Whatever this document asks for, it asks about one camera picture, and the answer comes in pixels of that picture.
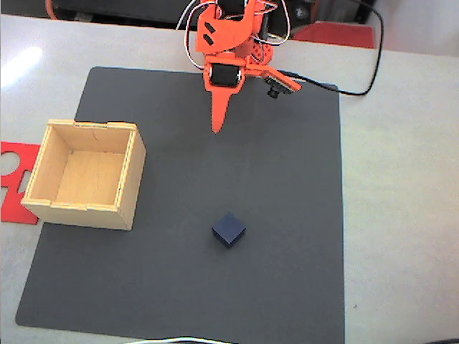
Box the wrist camera on orange bracket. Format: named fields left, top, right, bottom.
left=246, top=61, right=303, bottom=100

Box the orange cable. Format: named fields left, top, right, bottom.
left=44, top=0, right=61, bottom=21

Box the open wooden box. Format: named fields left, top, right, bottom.
left=20, top=119, right=147, bottom=232

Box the white servo wire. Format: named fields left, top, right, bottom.
left=255, top=0, right=292, bottom=47
left=175, top=0, right=209, bottom=70

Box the black camera cable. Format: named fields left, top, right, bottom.
left=279, top=0, right=384, bottom=97

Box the dark grey mat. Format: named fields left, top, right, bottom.
left=14, top=66, right=346, bottom=344

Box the red chair seat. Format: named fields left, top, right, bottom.
left=293, top=21, right=377, bottom=49

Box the white cable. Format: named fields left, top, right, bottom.
left=125, top=335, right=237, bottom=344

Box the dark blue cube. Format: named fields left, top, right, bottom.
left=211, top=211, right=247, bottom=250

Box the red cut-out sheet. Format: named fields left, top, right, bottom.
left=0, top=141, right=41, bottom=226

